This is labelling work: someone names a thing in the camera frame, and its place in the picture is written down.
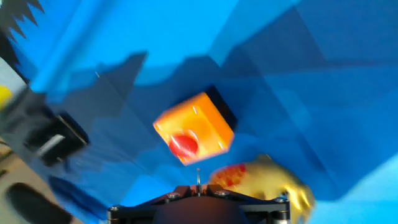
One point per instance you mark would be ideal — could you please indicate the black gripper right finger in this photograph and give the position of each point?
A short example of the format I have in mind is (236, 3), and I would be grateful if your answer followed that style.
(267, 211)

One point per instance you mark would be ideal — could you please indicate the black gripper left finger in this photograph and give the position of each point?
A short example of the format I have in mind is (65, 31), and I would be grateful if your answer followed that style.
(130, 213)

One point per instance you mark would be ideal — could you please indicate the gold piggy bank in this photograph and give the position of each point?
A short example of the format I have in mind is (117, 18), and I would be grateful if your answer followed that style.
(264, 177)

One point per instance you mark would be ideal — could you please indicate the orange box with red button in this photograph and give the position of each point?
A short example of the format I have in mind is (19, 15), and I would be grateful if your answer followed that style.
(196, 124)

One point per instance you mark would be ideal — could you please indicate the blue mountain print cloth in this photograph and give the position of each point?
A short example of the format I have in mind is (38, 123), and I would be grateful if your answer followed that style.
(280, 77)

